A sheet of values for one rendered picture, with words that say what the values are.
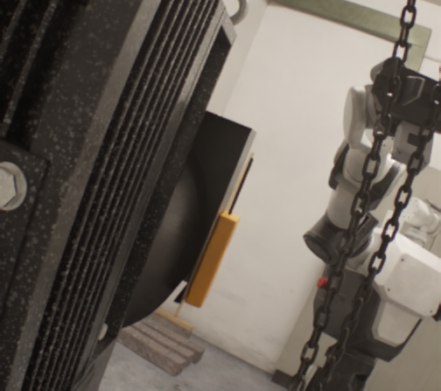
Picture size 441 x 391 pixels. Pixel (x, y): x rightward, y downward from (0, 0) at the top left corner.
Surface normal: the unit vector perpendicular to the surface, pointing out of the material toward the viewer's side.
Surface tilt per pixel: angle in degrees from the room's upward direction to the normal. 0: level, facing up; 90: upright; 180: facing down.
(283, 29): 90
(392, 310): 80
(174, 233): 90
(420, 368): 90
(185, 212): 90
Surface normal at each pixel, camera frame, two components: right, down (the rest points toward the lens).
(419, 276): 0.33, 0.00
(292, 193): -0.34, -0.09
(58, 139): -0.11, 0.00
